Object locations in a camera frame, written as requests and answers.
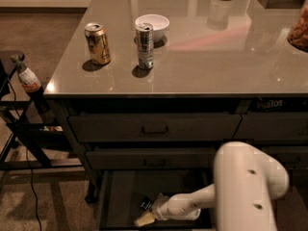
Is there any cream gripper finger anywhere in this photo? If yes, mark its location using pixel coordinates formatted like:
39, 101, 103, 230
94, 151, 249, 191
135, 212, 155, 227

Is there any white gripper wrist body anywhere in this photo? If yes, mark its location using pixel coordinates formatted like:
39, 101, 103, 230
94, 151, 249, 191
151, 193, 171, 220

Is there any dark rxbar blueberry wrapper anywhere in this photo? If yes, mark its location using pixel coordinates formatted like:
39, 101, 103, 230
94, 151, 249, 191
140, 196, 153, 211

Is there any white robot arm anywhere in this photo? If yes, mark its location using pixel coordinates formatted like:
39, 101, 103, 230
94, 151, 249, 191
135, 141, 290, 231

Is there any open bottom drawer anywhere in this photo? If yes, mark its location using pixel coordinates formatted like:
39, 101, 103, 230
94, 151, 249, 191
95, 169, 215, 231

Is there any middle left drawer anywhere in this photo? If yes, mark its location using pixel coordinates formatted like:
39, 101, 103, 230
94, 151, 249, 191
86, 147, 216, 169

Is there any top left drawer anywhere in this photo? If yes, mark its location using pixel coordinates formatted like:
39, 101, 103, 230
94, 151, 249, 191
68, 113, 241, 142

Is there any dark counter cabinet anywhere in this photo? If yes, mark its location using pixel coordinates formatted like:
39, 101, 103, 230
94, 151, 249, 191
45, 0, 308, 231

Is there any middle right drawer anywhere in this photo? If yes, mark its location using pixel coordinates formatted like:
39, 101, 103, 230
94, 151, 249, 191
262, 146, 308, 170

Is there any top right drawer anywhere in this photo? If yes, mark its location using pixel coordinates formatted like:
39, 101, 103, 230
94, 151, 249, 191
234, 113, 308, 142

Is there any slim silver energy can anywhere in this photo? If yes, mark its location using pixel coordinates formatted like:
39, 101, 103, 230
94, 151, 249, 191
136, 23, 154, 69

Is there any cola bottle red label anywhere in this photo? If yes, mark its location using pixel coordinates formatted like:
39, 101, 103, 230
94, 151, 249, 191
11, 55, 50, 114

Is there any white bowl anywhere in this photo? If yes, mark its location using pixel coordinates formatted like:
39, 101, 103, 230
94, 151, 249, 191
135, 14, 169, 42

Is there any gold soda can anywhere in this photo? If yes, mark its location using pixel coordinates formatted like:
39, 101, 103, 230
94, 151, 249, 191
85, 22, 111, 64

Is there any dark side table frame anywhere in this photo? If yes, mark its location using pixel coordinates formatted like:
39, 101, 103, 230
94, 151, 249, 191
0, 50, 86, 191

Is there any black cable on floor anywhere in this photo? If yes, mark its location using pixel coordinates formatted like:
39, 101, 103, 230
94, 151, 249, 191
8, 77, 42, 231

